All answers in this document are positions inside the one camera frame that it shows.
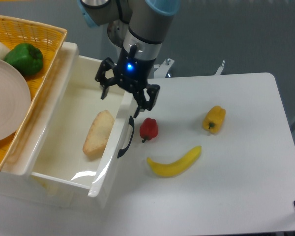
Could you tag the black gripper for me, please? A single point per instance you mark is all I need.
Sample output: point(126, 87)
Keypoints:
point(132, 75)

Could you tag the orange triangle bread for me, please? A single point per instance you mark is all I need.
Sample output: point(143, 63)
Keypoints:
point(98, 133)

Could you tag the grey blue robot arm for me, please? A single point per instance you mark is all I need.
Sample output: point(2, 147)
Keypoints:
point(147, 23)

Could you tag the open upper white drawer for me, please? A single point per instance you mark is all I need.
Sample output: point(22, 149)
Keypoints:
point(61, 165)

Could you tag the white drawer cabinet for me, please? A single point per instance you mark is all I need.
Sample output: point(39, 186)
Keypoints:
point(16, 178)

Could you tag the red bell pepper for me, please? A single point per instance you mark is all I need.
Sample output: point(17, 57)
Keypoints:
point(148, 129)

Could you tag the yellow bell pepper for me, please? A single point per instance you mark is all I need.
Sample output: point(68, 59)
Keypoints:
point(214, 119)

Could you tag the green bell pepper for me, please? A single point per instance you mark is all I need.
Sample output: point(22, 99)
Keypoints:
point(26, 58)

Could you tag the yellow banana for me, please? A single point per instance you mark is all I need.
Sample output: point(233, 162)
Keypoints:
point(178, 167)

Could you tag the beige ribbed plate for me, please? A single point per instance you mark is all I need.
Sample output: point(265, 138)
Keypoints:
point(15, 99)

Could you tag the yellow woven basket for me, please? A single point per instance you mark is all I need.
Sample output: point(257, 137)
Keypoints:
point(49, 39)

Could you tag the black drawer handle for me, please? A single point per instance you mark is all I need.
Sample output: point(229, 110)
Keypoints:
point(129, 133)

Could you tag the white metal bracket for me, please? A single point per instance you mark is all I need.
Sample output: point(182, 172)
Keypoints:
point(220, 68)

